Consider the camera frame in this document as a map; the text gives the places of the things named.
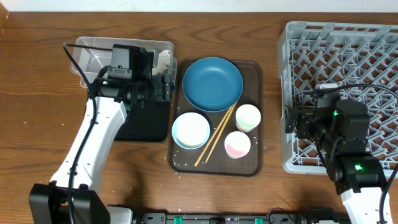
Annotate light blue small bowl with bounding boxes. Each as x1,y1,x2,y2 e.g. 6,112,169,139
172,112,210,150

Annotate white cup green inside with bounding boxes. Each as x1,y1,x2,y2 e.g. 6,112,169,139
235,104,261,133

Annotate white cup pink inside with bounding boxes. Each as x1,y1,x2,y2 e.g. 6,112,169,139
224,131,251,159

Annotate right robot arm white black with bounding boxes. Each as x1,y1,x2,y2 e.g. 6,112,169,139
285,100,392,223

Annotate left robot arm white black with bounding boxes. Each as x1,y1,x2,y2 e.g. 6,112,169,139
29,44,172,223

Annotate black waste tray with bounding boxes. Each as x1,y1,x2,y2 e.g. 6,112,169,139
81,85,171,143

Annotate clear plastic waste bin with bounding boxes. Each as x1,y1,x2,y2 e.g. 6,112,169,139
73,36,177,89

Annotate grey dishwasher rack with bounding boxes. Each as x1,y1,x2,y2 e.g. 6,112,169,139
277,21,397,176

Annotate crumpled white tissue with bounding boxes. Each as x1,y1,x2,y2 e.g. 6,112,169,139
152,50,171,75

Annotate dark blue plate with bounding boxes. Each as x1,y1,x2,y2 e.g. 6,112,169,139
182,57,244,113

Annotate wooden chopstick left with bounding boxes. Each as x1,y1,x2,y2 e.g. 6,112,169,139
194,111,228,167

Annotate wooden chopstick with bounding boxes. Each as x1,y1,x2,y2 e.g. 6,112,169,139
205,103,236,163
194,111,228,167

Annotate wooden chopstick right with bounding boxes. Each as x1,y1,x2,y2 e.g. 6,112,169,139
205,103,236,163

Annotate black rail with green clips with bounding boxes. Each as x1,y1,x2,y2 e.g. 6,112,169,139
136,212,352,224

